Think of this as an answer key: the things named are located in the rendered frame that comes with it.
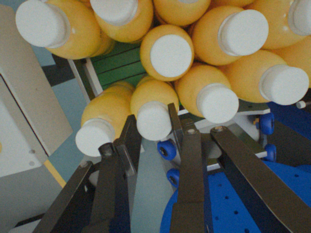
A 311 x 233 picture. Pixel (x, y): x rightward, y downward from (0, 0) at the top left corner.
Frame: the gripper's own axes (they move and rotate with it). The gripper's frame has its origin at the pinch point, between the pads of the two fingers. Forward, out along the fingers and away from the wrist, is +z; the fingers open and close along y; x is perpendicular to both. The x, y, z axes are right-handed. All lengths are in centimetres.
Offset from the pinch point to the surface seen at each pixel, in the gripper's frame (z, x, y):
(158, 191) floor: 112, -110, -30
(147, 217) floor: 112, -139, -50
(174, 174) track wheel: 14.8, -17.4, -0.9
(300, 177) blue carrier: 8.0, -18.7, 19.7
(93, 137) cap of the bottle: 2.0, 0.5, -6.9
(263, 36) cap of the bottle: 2.0, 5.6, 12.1
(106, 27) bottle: 5.6, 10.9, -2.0
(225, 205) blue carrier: 6.1, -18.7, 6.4
